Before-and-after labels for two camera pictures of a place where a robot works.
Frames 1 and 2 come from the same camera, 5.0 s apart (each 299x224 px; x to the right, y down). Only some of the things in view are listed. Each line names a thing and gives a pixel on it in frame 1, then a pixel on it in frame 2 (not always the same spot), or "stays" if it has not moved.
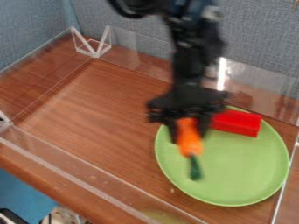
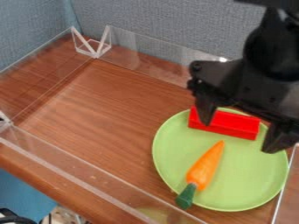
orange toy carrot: x=190 y=144 -> x=198 y=174
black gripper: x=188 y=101 -> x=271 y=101
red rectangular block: x=236 y=122 stays
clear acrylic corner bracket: x=90 y=47 stays
